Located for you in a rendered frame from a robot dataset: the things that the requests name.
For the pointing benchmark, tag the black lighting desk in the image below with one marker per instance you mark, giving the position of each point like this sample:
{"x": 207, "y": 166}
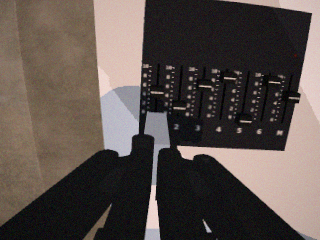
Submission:
{"x": 232, "y": 52}

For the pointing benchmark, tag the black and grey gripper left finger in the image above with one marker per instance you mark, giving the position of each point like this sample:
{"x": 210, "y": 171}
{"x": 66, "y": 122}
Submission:
{"x": 71, "y": 207}

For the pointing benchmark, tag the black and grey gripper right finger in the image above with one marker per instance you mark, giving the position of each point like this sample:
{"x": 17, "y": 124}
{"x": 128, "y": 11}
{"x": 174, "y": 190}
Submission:
{"x": 230, "y": 209}

